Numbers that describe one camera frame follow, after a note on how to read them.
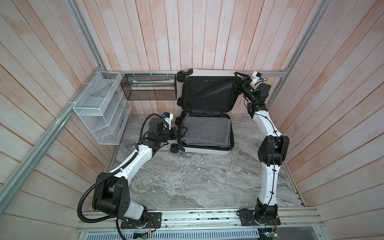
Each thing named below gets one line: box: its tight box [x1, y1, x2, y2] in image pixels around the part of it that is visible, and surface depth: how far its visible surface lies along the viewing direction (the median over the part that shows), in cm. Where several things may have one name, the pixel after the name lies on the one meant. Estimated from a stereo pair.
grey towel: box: [180, 116, 232, 148], surface depth 100 cm
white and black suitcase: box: [170, 68, 240, 155], surface depth 97 cm
